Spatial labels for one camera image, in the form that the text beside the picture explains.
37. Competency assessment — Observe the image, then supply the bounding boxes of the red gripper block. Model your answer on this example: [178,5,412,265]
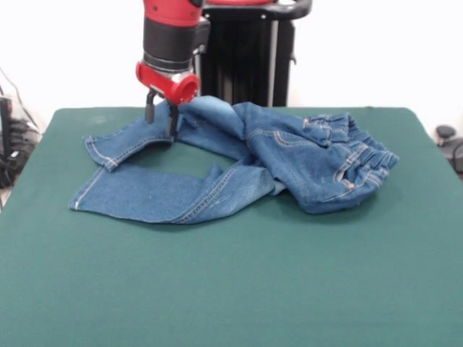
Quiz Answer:
[135,61,200,138]

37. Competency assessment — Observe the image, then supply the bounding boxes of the blue denim jeans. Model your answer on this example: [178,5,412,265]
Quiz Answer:
[67,95,401,225]

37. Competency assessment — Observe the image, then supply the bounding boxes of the black electronics box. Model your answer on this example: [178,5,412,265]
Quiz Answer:
[0,96,14,157]

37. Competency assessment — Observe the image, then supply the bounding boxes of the dark green table cloth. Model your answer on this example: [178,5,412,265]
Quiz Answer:
[0,106,463,347]

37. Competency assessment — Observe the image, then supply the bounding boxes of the black chair base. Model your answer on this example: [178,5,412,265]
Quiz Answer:
[436,124,463,180]

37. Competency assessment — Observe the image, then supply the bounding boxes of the black robot pedestal stand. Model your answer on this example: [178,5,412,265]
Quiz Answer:
[193,0,314,108]

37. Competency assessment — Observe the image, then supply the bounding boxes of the black cable bundle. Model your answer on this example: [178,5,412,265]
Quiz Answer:
[0,117,40,189]

